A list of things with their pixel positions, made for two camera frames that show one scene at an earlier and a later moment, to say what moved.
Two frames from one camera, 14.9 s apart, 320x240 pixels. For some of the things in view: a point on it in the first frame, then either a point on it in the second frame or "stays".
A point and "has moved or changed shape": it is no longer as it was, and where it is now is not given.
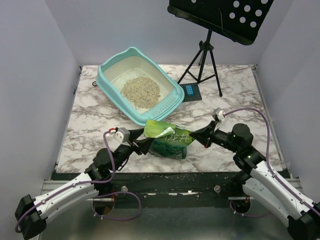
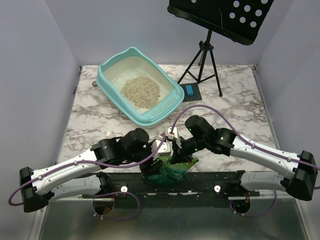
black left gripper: x=143 y=145 to x=148 y=171
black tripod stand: x=205 y=46 stays
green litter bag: x=170 y=141 has moved or changed shape
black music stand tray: x=240 y=20 stays
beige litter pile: x=143 y=91 stays
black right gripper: x=210 y=136 to x=176 y=155
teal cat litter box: x=136 y=88 stays
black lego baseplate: x=196 y=94 stays
